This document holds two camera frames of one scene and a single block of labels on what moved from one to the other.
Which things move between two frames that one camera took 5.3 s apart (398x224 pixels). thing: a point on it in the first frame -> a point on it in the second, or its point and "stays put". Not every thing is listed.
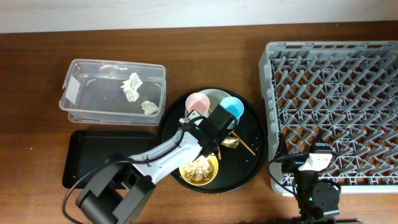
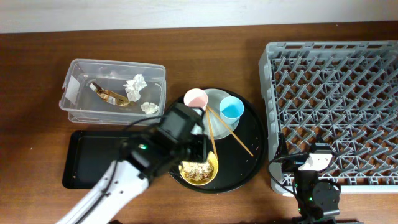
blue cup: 236,107 stays put
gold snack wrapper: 231,142 -> 109,96
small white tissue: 148,107 stays put
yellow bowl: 200,172 stays put
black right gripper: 293,163 stays put
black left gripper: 214,150 -> 201,149
